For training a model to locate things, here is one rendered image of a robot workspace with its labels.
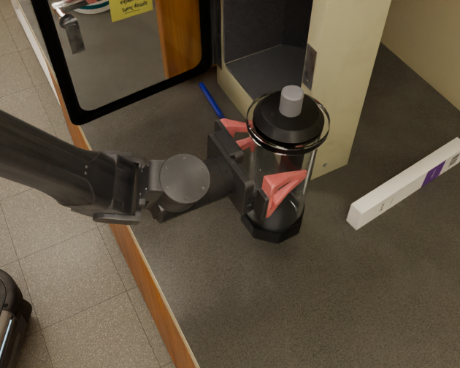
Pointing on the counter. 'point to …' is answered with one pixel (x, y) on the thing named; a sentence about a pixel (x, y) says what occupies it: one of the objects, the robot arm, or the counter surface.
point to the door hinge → (216, 32)
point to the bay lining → (263, 25)
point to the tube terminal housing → (332, 71)
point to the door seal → (130, 98)
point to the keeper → (309, 66)
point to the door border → (123, 97)
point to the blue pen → (211, 101)
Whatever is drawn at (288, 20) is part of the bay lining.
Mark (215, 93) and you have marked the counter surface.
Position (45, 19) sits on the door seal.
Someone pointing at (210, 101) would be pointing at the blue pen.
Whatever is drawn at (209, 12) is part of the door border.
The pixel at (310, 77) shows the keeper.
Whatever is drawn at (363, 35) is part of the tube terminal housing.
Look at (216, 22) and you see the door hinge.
